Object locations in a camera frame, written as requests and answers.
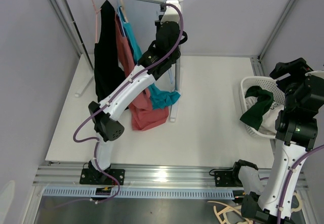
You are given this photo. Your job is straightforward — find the teal t shirt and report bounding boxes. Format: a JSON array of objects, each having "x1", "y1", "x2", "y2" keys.
[{"x1": 122, "y1": 18, "x2": 181, "y2": 109}]

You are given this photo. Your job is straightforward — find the salmon pink t shirt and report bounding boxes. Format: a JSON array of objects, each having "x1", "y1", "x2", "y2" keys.
[{"x1": 115, "y1": 14, "x2": 169, "y2": 131}]

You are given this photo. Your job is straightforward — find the green and white t shirt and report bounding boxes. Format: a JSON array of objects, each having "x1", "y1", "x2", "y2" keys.
[{"x1": 240, "y1": 86, "x2": 284, "y2": 135}]

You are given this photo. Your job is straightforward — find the light blue wire hanger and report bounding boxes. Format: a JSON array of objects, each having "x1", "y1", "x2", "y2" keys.
[
  {"x1": 156, "y1": 0, "x2": 174, "y2": 91},
  {"x1": 116, "y1": 0, "x2": 126, "y2": 37}
]

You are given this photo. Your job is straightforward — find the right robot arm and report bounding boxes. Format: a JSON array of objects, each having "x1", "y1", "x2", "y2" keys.
[{"x1": 233, "y1": 58, "x2": 323, "y2": 223}]

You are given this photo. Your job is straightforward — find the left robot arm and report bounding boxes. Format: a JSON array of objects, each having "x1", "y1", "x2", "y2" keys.
[{"x1": 88, "y1": 20, "x2": 188, "y2": 176}]

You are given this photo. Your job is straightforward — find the black t shirt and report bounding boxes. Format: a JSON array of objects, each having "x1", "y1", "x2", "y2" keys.
[{"x1": 94, "y1": 1, "x2": 126, "y2": 101}]

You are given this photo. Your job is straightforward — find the pink plastic hanger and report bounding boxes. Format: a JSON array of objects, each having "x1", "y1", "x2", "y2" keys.
[{"x1": 91, "y1": 0, "x2": 101, "y2": 43}]

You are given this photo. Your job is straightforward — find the beige wooden hanger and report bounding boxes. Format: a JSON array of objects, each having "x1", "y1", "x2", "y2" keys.
[{"x1": 118, "y1": 0, "x2": 129, "y2": 23}]

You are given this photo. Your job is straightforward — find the white laundry basket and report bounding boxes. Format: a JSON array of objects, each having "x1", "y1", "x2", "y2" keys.
[{"x1": 239, "y1": 76, "x2": 285, "y2": 139}]

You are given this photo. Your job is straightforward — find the beige hangers on floor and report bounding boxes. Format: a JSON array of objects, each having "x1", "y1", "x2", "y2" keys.
[{"x1": 208, "y1": 192, "x2": 303, "y2": 224}]

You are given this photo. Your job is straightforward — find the silver clothes rack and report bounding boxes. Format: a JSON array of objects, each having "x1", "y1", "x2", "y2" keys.
[{"x1": 52, "y1": 0, "x2": 185, "y2": 122}]

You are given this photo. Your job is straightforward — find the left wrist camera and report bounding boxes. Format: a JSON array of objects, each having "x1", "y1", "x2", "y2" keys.
[{"x1": 155, "y1": 0, "x2": 182, "y2": 27}]

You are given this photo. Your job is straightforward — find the white cable duct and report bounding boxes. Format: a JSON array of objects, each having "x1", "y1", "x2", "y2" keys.
[{"x1": 43, "y1": 186, "x2": 244, "y2": 200}]

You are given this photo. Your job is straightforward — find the aluminium rail with mounts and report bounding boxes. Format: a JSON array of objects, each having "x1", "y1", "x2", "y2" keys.
[{"x1": 32, "y1": 160, "x2": 309, "y2": 192}]

